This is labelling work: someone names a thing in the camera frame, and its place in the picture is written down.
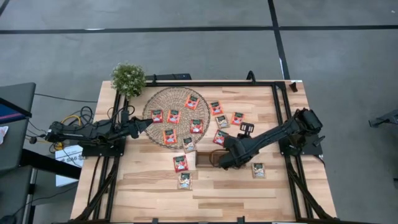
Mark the small white cloth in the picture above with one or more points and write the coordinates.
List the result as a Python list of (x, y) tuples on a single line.
[(3, 133)]

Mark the long black electronics box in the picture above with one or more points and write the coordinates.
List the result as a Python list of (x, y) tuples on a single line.
[(174, 76)]

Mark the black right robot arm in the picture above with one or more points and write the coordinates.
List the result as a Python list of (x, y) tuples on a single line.
[(273, 133)]

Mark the round woven placemat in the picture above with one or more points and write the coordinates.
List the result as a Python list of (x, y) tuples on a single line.
[(183, 132)]

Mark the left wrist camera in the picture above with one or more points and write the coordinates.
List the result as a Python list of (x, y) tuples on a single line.
[(125, 115)]

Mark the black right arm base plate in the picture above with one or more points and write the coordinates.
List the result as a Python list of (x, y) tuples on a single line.
[(312, 150)]

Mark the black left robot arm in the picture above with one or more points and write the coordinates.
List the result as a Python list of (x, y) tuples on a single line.
[(77, 132)]

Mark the blue screen panel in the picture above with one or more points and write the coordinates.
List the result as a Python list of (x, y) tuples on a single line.
[(9, 113)]

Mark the grey chair base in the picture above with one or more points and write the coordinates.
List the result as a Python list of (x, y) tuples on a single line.
[(387, 119)]

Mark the white paper sheet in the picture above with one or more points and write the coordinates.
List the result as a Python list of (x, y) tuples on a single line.
[(70, 155)]

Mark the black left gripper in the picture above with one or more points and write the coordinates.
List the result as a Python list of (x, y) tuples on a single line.
[(133, 129)]

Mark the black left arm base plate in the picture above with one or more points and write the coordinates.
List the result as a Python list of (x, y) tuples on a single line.
[(93, 151)]

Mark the black aluminium table frame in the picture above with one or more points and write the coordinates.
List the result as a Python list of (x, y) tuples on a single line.
[(217, 84)]

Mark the black mount block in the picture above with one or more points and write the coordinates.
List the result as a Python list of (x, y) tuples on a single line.
[(154, 220), (241, 219)]

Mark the black clamp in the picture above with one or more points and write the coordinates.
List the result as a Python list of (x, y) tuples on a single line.
[(250, 76), (154, 78)]

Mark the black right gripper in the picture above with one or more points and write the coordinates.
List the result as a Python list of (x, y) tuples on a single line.
[(231, 152)]

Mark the wooden three-compartment box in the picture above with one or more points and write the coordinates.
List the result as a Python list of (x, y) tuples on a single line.
[(202, 159)]

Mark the small black corner bracket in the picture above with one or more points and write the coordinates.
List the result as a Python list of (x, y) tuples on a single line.
[(293, 87)]

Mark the grey desk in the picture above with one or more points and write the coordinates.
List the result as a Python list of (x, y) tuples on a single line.
[(18, 93)]

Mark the black desk beam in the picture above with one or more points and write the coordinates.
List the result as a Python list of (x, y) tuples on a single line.
[(46, 163)]

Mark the green potted plant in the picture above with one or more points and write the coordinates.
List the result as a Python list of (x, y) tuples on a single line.
[(128, 79)]

